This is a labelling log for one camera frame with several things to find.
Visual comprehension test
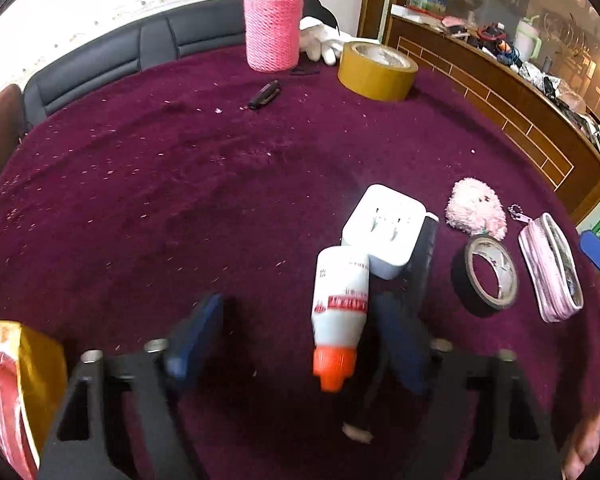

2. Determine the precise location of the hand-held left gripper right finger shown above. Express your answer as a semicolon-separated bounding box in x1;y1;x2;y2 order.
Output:
375;291;563;480

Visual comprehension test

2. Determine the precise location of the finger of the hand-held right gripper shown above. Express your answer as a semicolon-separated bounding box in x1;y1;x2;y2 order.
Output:
579;230;600;286

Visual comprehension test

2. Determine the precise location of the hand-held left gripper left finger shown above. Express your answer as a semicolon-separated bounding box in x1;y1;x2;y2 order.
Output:
39;292;226;480

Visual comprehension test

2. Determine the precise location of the cartoon print pink pouch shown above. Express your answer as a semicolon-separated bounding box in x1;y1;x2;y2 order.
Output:
510;203;585;323

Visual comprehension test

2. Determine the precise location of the white bottle orange cap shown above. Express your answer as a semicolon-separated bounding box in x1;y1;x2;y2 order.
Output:
311;246;371;392

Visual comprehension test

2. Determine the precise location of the black tape roll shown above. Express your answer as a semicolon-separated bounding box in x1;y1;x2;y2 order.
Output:
450;234;520;318

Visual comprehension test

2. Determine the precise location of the white charger plug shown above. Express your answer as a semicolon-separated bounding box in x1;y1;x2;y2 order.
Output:
341;183;439;281

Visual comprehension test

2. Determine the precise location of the pink plush toy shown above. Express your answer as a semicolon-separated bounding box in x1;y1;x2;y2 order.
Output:
445;177;508;238

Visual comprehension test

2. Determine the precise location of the yellow cardboard tray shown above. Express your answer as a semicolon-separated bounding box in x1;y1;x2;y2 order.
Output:
0;318;68;480

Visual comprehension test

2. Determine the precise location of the red tissue packet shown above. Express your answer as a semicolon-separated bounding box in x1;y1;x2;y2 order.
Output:
0;350;38;480

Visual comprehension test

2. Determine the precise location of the person's right hand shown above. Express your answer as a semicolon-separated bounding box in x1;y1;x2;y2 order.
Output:
562;395;600;480

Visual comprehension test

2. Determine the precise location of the small beige scrap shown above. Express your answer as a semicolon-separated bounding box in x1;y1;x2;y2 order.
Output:
342;422;376;444

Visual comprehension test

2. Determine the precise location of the burgundy tablecloth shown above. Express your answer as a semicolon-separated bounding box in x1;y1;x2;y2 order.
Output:
0;42;600;480

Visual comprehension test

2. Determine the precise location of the pile of counter clutter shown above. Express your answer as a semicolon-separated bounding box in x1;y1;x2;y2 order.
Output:
442;15;600;156

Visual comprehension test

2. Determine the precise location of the wooden counter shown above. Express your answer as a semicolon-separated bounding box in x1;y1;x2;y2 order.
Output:
357;0;600;221

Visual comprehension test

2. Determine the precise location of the white jug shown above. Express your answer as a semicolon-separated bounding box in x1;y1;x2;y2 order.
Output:
515;17;543;61

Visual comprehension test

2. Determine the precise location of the small black key fob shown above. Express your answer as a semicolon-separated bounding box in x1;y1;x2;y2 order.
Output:
247;80;282;111

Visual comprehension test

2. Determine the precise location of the yellow tape roll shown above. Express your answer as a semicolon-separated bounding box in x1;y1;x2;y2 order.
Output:
337;41;419;102

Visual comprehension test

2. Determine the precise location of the black leather sofa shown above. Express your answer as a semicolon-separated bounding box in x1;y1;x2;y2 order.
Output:
22;0;341;128

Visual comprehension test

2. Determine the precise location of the brown armchair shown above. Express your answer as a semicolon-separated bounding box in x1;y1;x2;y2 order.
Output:
0;83;23;206

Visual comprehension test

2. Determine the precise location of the pink knit covered bottle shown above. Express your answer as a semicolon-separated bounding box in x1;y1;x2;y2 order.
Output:
238;0;313;73

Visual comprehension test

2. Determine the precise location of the white glove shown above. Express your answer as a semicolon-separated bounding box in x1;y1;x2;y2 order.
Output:
299;16;381;66

